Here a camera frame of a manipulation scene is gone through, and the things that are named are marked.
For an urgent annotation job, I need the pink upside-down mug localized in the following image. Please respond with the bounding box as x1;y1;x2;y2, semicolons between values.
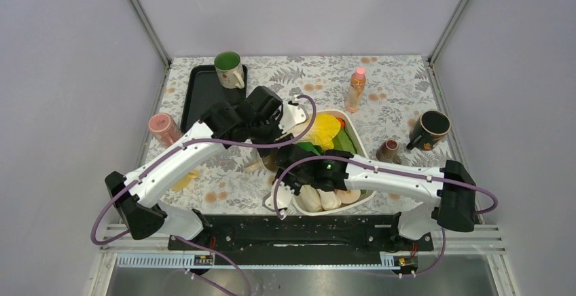
147;113;183;148

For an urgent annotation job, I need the white vegetable basin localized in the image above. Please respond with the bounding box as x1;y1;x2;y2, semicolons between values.
290;109;376;217

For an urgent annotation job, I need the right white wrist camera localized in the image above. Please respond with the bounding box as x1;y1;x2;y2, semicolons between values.
264;183;293;218

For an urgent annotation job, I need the black gold mug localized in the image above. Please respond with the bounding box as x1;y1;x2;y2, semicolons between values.
406;110;451;151

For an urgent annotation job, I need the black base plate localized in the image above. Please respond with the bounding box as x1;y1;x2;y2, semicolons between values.
192;215;434;265

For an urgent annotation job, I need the black baking tray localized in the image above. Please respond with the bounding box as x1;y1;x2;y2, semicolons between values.
180;64;247;133

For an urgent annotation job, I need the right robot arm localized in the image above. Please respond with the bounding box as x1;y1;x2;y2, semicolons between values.
274;145;476;250

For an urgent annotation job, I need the small brown cup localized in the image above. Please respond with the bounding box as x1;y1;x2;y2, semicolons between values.
376;138;401;165

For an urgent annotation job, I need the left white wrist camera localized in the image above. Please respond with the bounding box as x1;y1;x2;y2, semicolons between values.
278;101;308;133

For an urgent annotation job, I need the pink drink bottle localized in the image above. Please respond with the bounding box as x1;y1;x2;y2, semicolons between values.
345;67;367;113

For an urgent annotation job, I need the yellow napa cabbage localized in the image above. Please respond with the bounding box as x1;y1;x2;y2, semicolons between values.
296;113;342;151

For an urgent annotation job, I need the beige teal upside-down mug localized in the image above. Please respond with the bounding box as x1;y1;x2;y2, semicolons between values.
242;151;278;174

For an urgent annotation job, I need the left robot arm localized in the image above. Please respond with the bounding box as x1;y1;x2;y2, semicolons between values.
104;86;317;249

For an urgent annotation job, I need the yellow mug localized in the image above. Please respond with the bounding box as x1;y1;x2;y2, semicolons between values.
171;170;199;191

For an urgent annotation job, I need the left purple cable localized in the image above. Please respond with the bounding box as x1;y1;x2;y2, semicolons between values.
90;94;318;296

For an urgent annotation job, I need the white green leek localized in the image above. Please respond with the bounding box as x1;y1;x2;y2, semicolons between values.
299;185;323;212

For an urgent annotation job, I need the green bok choy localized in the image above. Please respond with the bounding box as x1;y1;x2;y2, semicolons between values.
317;189;342;211

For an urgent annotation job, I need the beige floral mug green inside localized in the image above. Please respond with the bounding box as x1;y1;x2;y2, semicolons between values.
214;52;245;89

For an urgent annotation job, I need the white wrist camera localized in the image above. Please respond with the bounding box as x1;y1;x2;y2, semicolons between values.
278;101;308;133
264;183;293;218

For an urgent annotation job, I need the green cucumber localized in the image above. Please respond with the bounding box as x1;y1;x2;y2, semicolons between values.
332;128;357;154

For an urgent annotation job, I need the beige mushroom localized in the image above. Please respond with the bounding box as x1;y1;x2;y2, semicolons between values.
336;190;361;204

